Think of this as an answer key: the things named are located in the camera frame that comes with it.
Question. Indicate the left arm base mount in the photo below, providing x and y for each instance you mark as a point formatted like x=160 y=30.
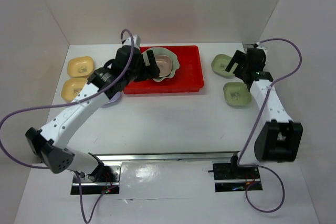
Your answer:
x=108 y=182

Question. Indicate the yellow square plate far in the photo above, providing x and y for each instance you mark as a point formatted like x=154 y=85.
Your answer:
x=80 y=67

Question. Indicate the green scalloped bowl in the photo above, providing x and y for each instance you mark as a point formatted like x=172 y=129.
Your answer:
x=163 y=51

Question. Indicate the red plastic bin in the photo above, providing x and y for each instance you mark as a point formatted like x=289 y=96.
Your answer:
x=188 y=78

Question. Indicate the brown square plate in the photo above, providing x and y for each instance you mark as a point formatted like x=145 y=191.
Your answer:
x=164 y=64

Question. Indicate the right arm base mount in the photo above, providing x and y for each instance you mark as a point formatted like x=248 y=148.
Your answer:
x=227 y=179

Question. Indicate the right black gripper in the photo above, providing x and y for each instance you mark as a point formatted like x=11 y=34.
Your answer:
x=239 y=57

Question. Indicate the green square plate near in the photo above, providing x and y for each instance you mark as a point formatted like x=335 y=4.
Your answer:
x=236 y=94

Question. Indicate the yellow square plate near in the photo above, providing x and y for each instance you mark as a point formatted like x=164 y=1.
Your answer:
x=72 y=88

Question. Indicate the yellow square plate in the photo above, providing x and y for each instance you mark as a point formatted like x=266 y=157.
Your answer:
x=80 y=67
x=72 y=88

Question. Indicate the purple square plate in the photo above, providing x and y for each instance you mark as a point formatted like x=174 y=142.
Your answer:
x=113 y=100

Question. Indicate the green square plate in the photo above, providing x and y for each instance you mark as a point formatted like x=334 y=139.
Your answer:
x=236 y=94
x=219 y=65

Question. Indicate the green square plate far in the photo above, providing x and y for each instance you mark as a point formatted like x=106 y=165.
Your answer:
x=219 y=65

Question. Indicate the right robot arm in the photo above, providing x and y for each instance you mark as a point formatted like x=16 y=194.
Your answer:
x=276 y=137

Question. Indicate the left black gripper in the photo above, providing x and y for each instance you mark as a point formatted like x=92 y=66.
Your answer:
x=146 y=73

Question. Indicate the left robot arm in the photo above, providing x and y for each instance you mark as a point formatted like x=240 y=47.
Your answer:
x=50 y=142

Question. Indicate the aluminium rail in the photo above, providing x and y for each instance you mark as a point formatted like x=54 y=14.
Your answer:
x=118 y=158

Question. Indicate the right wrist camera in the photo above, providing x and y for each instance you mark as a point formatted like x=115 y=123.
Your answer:
x=259 y=45

